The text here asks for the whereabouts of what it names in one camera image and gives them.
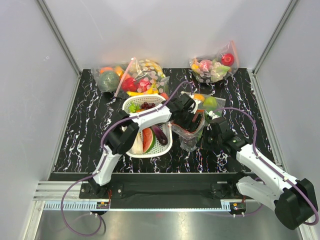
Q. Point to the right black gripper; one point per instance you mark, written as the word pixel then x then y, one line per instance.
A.
pixel 206 130

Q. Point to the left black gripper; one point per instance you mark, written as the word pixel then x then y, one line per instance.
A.
pixel 190 126

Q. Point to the zip bag orange slider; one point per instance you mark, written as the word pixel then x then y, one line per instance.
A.
pixel 188 140

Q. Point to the fake pineapple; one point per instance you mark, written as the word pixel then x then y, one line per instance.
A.
pixel 134 108

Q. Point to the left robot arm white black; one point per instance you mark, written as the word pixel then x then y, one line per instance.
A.
pixel 119 138

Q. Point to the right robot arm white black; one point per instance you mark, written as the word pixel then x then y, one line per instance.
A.
pixel 292 200

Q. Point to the zip bag lower right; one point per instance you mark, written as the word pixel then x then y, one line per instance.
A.
pixel 210 105

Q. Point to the fake purple eggplant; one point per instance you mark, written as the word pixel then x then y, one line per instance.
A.
pixel 160 135

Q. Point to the fake watermelon slice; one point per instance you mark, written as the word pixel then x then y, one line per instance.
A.
pixel 148 140

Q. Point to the purple fake grapes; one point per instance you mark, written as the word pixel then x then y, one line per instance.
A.
pixel 146 106

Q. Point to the polka dot bag back right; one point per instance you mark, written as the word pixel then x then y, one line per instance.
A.
pixel 214 68

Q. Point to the fake celery stalk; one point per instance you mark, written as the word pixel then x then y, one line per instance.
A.
pixel 137 147

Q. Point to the polka dot bag bananas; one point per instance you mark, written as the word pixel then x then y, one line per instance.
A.
pixel 141 77

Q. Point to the zip bag with broccoli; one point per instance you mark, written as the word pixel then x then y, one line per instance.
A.
pixel 107 78

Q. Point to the white plastic basket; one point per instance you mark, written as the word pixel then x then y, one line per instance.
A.
pixel 158 149

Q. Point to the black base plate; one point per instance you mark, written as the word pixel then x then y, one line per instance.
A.
pixel 159 191

